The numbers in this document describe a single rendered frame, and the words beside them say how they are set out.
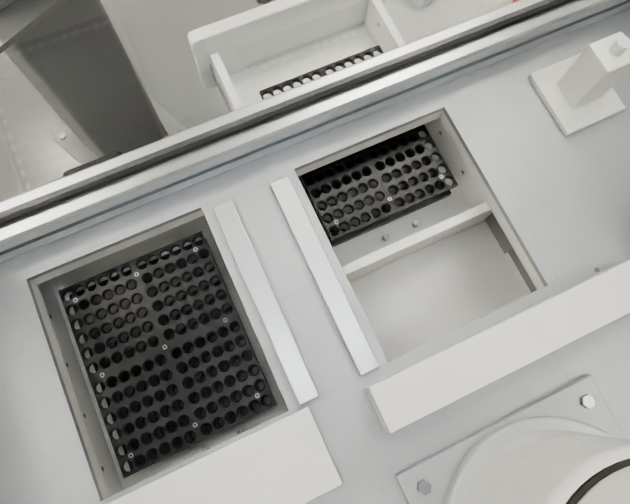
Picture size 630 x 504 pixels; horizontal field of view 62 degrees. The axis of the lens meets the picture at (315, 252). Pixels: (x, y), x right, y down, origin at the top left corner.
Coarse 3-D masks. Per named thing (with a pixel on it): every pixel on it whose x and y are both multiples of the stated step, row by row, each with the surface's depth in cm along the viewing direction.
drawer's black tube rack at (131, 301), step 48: (144, 288) 61; (192, 288) 64; (96, 336) 62; (144, 336) 59; (192, 336) 59; (240, 336) 60; (96, 384) 58; (144, 384) 61; (192, 384) 61; (240, 384) 58; (144, 432) 57; (192, 432) 60
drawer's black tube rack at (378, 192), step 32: (416, 128) 67; (352, 160) 66; (384, 160) 66; (416, 160) 66; (320, 192) 65; (352, 192) 68; (384, 192) 65; (416, 192) 68; (448, 192) 68; (352, 224) 67; (384, 224) 68
